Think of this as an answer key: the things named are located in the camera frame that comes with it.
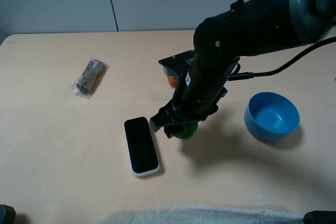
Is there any orange waffle piece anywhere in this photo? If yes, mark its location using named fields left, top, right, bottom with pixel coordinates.
left=167, top=76, right=177, bottom=88

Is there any green lime fruit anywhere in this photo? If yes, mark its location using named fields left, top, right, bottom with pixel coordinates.
left=174, top=122, right=198, bottom=140

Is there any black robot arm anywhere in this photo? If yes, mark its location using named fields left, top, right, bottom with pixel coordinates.
left=149, top=0, right=335, bottom=138

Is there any black object bottom left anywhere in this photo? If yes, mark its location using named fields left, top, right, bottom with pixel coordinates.
left=0, top=205, right=16, bottom=224

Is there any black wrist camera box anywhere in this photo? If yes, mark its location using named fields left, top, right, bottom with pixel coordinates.
left=158, top=50, right=195, bottom=80

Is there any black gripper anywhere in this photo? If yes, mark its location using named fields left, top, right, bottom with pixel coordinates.
left=149, top=61, right=227, bottom=138

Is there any grey cloth at bottom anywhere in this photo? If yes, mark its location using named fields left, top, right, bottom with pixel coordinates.
left=102, top=207, right=303, bottom=223

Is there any black object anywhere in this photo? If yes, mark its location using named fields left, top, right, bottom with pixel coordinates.
left=0, top=205, right=16, bottom=224
left=303, top=210, right=336, bottom=224

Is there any blue plastic bowl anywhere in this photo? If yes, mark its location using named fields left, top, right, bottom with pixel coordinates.
left=244, top=92, right=300, bottom=142

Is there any black object bottom right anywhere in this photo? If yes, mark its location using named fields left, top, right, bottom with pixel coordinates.
left=303, top=210, right=336, bottom=224

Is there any wrapped green leaf bundle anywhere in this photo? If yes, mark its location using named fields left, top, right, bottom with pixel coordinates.
left=71, top=58, right=110, bottom=99

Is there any black and white phone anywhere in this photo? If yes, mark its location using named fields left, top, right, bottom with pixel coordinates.
left=124, top=117, right=160, bottom=177

